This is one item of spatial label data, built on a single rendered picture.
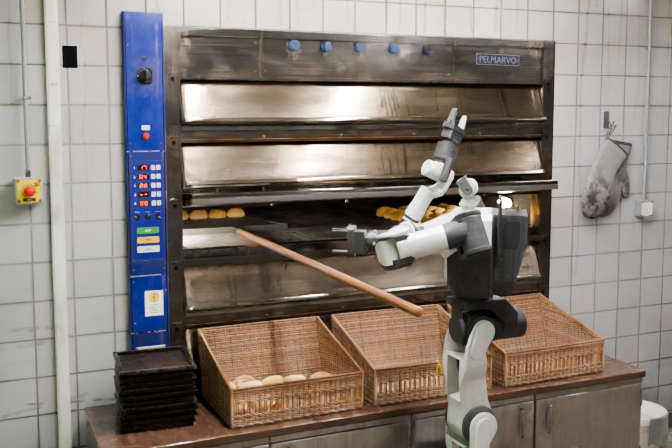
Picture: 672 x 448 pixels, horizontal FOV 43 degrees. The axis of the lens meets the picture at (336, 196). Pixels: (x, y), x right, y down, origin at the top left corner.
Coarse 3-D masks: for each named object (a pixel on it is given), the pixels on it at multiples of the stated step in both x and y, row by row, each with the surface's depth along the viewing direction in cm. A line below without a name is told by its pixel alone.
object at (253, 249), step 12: (528, 228) 422; (312, 240) 382; (324, 240) 382; (336, 240) 382; (192, 252) 355; (204, 252) 357; (216, 252) 359; (228, 252) 361; (240, 252) 363; (252, 252) 365; (264, 252) 367; (276, 252) 370
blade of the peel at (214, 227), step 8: (184, 224) 431; (192, 224) 431; (200, 224) 431; (208, 224) 432; (216, 224) 432; (224, 224) 432; (232, 224) 432; (240, 224) 432; (248, 224) 432; (256, 224) 432; (264, 224) 432; (272, 224) 415; (280, 224) 416; (184, 232) 397; (192, 232) 399; (200, 232) 400; (208, 232) 402; (216, 232) 403; (224, 232) 405
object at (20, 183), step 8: (32, 176) 326; (40, 176) 327; (16, 184) 318; (24, 184) 319; (32, 184) 320; (40, 184) 321; (16, 192) 318; (40, 192) 322; (16, 200) 319; (24, 200) 320; (32, 200) 321; (40, 200) 322
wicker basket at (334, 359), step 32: (288, 320) 371; (320, 320) 373; (224, 352) 358; (256, 352) 364; (288, 352) 369; (320, 352) 375; (224, 384) 321; (288, 384) 324; (320, 384) 329; (352, 384) 335; (224, 416) 324; (256, 416) 326; (288, 416) 325
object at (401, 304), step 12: (240, 228) 397; (252, 240) 377; (264, 240) 364; (288, 252) 336; (312, 264) 313; (336, 276) 293; (348, 276) 287; (360, 288) 276; (372, 288) 269; (384, 300) 260; (396, 300) 254; (408, 312) 247; (420, 312) 243
